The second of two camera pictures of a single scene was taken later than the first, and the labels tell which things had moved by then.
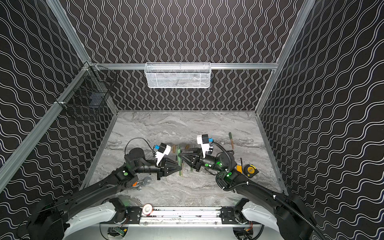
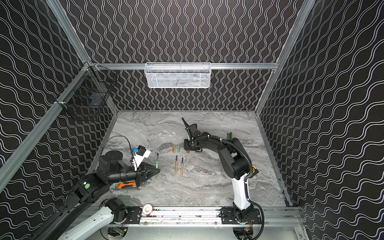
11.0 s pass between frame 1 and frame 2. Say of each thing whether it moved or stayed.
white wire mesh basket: stayed
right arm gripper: moved
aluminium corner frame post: stayed
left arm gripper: moved
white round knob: stayed
